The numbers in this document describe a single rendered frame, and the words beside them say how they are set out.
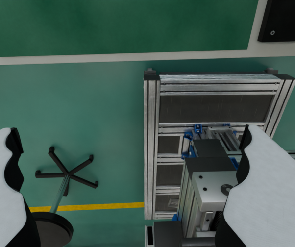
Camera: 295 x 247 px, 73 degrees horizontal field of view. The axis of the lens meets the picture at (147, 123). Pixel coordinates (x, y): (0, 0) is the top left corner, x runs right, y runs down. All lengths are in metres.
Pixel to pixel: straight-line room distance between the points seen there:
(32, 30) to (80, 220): 2.08
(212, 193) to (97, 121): 1.15
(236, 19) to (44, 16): 0.43
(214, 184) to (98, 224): 2.03
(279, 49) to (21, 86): 1.40
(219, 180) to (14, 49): 0.58
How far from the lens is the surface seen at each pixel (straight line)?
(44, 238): 1.57
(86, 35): 0.53
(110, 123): 1.49
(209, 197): 0.48
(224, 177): 0.53
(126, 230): 2.52
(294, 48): 0.65
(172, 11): 0.51
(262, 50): 0.60
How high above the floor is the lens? 1.26
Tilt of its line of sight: 58 degrees down
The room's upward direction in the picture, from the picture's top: 176 degrees clockwise
